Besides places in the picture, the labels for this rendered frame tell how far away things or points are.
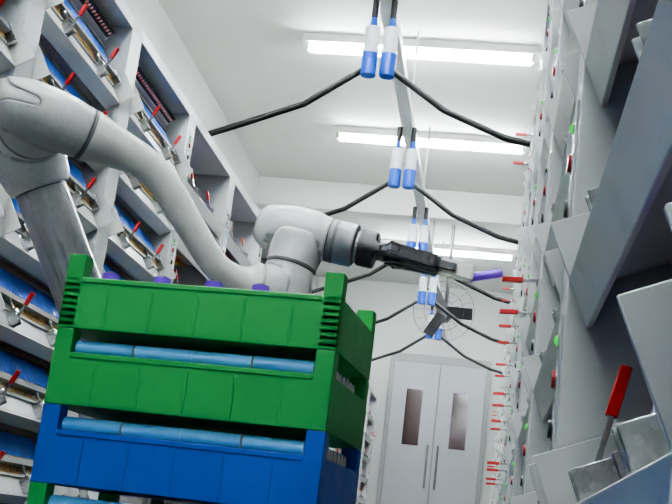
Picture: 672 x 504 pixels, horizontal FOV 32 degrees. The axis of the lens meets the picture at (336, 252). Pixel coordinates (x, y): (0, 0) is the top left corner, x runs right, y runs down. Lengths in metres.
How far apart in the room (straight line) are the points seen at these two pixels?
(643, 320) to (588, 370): 0.61
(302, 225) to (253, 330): 1.13
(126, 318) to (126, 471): 0.16
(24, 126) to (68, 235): 0.25
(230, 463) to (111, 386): 0.15
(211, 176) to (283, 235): 2.56
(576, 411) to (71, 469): 0.52
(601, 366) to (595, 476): 0.22
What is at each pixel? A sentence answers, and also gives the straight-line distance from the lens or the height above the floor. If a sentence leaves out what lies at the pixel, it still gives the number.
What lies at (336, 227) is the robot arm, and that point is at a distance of 2.30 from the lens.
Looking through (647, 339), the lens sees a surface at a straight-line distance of 0.37.
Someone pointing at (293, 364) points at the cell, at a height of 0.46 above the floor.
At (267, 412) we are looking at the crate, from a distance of 1.16.
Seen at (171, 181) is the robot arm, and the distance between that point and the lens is 2.22.
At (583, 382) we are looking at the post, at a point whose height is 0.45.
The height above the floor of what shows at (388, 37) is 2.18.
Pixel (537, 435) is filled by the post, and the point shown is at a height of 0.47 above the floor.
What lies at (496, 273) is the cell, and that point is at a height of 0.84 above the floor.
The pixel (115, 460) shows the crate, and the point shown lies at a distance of 1.20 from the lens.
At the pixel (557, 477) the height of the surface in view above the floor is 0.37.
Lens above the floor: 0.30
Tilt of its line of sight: 14 degrees up
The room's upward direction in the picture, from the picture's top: 7 degrees clockwise
